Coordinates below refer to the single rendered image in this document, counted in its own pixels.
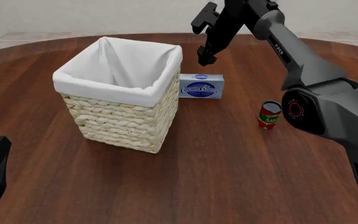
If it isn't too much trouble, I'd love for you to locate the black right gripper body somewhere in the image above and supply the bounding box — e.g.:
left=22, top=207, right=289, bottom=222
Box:
left=204, top=11, right=246, bottom=57

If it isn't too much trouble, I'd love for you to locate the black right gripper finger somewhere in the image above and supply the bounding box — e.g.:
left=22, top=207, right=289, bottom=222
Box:
left=197, top=45, right=219, bottom=67

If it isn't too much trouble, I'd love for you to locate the blue white cream cheese box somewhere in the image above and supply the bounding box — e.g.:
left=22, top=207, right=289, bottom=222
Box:
left=178, top=73, right=225, bottom=100

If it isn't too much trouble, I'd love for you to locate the cream woven basket white liner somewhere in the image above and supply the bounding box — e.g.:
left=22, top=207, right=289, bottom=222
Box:
left=52, top=35, right=183, bottom=154

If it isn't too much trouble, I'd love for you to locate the red tomato sauce can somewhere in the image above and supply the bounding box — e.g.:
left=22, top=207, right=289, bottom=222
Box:
left=257, top=100, right=283, bottom=131

